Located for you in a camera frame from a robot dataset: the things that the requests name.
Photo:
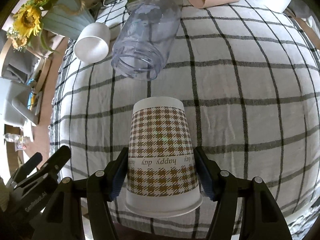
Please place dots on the checkered tablecloth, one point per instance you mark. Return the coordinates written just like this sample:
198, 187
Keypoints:
249, 81

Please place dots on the houndstooth paper cup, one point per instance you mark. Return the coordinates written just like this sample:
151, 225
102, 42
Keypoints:
161, 180

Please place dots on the clear plastic jar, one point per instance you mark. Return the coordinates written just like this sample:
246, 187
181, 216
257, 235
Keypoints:
143, 45

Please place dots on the white ceramic cup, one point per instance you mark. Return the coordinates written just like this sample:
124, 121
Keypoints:
93, 43

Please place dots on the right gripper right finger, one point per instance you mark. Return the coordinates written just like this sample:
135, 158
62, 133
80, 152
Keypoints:
261, 215

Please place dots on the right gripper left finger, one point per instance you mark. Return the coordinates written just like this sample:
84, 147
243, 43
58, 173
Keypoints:
62, 218

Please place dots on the yellow sunflower bouquet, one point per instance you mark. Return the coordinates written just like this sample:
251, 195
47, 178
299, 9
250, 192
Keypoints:
28, 22

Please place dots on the blue ribbed flower vase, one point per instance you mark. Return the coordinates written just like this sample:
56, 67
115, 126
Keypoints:
67, 18

